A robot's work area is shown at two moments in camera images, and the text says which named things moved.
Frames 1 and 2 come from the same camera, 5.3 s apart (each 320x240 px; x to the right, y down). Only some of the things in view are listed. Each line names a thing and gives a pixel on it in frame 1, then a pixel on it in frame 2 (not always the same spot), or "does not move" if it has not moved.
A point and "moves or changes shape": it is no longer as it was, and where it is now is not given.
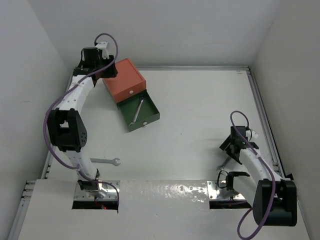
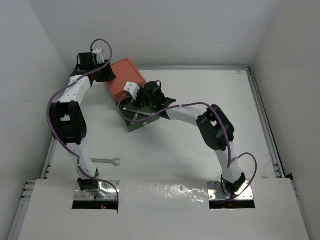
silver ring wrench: x=142 y=98 does not move
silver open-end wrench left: x=115 y=161 does not move
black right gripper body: x=226 y=147 to x=142 y=99
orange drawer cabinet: x=127 y=82 does not move
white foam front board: x=147 y=210 does not move
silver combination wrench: x=222 y=167 moves or changes shape
